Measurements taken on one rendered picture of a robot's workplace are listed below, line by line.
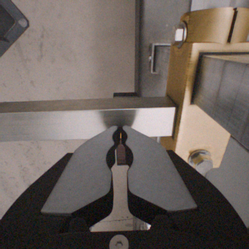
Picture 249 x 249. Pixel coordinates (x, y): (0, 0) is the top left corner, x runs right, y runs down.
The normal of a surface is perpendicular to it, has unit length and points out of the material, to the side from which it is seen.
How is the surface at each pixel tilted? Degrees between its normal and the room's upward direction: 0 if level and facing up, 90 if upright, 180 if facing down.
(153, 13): 0
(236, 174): 90
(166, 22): 0
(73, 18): 0
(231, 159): 90
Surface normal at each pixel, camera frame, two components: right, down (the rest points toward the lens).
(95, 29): 0.04, 0.47
